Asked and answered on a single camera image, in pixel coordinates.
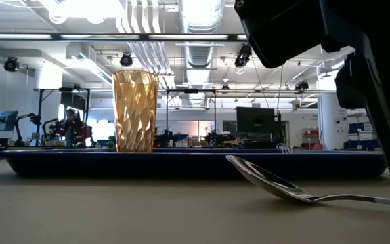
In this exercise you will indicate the white round column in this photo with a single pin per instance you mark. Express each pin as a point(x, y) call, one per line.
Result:
point(327, 125)

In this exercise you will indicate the long ceiling light bar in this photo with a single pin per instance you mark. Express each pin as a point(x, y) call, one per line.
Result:
point(113, 36)

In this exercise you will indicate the silver metal spoon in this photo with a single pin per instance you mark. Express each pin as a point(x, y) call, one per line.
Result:
point(273, 183)

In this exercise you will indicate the silver ceiling air duct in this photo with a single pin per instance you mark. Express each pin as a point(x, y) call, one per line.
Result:
point(200, 30)

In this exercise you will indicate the blue storage bins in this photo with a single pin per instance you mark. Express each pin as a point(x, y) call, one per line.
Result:
point(361, 127)

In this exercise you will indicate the blue plastic tray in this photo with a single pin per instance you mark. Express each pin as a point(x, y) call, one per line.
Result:
point(147, 164)

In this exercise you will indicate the black ceiling spotlight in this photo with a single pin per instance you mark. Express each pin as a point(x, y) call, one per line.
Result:
point(302, 85)
point(11, 64)
point(243, 56)
point(126, 59)

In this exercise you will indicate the person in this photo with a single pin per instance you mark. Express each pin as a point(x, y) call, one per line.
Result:
point(74, 127)

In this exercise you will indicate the black computer monitor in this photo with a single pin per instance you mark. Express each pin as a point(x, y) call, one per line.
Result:
point(257, 119)

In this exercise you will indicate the black metal rig frame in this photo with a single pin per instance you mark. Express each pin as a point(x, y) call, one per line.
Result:
point(40, 112)
point(191, 91)

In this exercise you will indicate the amber faceted plastic cup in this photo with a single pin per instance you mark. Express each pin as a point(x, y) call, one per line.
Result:
point(135, 112)

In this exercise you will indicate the background black robot arm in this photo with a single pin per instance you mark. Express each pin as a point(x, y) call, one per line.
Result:
point(168, 138)
point(217, 138)

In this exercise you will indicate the tilted laptop screen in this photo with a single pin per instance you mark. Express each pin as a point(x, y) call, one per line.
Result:
point(3, 120)

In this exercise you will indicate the silver metal fork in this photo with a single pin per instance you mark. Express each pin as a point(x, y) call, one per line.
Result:
point(284, 148)

